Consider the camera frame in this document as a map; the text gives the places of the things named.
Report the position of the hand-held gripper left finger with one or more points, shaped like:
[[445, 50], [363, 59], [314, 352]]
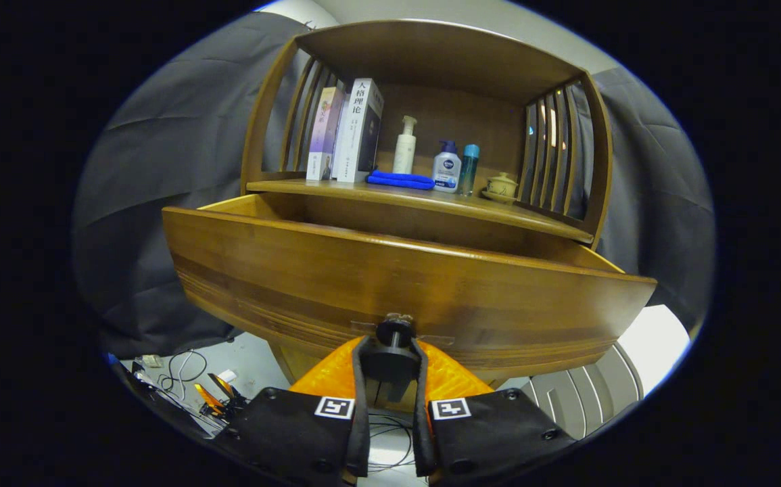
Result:
[[361, 426]]

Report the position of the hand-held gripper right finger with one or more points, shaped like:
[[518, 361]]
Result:
[[420, 433]]

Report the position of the black drawer knob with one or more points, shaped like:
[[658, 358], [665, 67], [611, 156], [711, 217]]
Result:
[[393, 355]]

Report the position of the brown wooden drawer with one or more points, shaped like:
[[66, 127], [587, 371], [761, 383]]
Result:
[[363, 277]]

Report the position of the wooden countertop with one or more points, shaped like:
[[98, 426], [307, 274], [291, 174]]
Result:
[[404, 195]]

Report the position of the brown wooden cabinet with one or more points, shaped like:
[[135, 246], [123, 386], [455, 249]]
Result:
[[444, 61]]

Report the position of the orange and black tool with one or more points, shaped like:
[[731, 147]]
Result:
[[218, 399]]

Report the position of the blue folded cloth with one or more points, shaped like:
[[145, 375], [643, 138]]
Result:
[[400, 180]]

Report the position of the white and grey appliance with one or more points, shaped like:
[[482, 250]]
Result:
[[654, 335]]

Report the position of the lidded ceramic teacup with saucer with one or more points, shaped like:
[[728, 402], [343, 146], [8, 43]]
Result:
[[502, 187]]

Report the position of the white bottle with blue cap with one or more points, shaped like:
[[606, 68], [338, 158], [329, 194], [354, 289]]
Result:
[[446, 172]]

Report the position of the teal bottle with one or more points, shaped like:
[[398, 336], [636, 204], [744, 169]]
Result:
[[469, 169]]

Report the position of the white pump bottle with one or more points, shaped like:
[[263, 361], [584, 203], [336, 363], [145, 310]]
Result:
[[404, 152]]

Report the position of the thin white book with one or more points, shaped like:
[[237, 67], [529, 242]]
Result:
[[343, 145]]

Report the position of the thick white and dark book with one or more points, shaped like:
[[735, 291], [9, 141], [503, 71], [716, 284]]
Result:
[[356, 135]]

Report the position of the purple book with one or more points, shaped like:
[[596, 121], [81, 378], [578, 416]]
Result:
[[324, 128]]

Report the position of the black backdrop cloth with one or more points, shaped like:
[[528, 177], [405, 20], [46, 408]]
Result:
[[160, 203]]

